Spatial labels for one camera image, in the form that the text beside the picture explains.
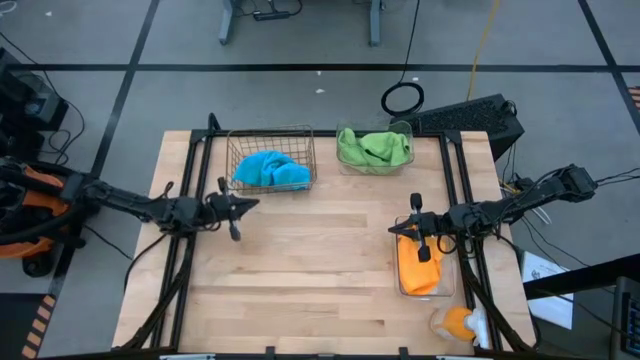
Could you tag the grey desk leg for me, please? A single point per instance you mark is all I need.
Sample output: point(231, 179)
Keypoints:
point(376, 22)
point(226, 22)

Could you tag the black aluminium table frame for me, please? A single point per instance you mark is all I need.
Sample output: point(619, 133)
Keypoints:
point(325, 133)

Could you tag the clear plastic bin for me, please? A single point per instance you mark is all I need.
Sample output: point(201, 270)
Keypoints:
point(375, 170)
point(449, 280)

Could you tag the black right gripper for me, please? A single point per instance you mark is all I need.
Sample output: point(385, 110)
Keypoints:
point(427, 225)

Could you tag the orange spray bottle white trigger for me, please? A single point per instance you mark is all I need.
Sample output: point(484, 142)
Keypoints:
point(455, 324)

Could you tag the black beam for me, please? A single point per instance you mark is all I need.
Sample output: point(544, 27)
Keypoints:
point(590, 275)

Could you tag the blue microfiber towel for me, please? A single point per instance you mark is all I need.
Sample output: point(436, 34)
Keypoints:
point(255, 170)
point(296, 176)

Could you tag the black computer tower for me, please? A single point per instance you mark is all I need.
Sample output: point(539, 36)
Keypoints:
point(465, 117)

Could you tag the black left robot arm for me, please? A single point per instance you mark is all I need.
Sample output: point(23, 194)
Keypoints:
point(150, 207)

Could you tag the orange black floor equipment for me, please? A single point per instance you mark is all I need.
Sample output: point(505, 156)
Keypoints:
point(45, 200)

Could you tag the orange black hazard tape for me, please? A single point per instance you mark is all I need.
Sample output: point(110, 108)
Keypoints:
point(39, 325)

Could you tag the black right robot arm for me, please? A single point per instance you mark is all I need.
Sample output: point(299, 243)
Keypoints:
point(525, 202)

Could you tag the grey box with screen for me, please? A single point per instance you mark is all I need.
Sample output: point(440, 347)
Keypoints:
point(627, 320)

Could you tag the white paper sheet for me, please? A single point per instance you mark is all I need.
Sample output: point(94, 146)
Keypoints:
point(547, 300)

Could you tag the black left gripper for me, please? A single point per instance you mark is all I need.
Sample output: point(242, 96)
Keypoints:
point(222, 207)

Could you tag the black power strip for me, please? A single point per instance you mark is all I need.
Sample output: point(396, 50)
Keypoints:
point(271, 15)

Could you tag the orange microfiber towel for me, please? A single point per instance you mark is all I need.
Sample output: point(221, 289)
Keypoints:
point(420, 275)
point(406, 246)

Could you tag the green microfiber towel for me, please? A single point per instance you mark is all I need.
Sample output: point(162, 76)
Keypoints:
point(350, 147)
point(387, 147)

